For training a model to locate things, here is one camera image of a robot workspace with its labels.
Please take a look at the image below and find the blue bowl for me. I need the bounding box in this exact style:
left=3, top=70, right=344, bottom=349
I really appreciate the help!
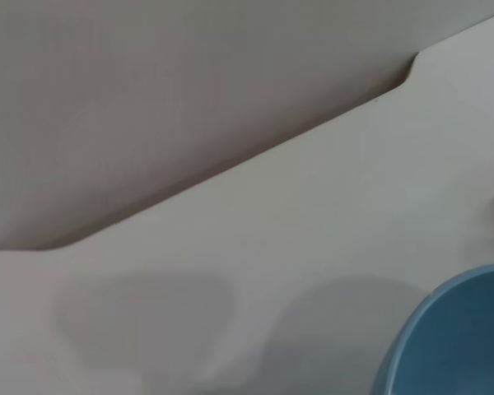
left=370, top=263, right=494, bottom=395

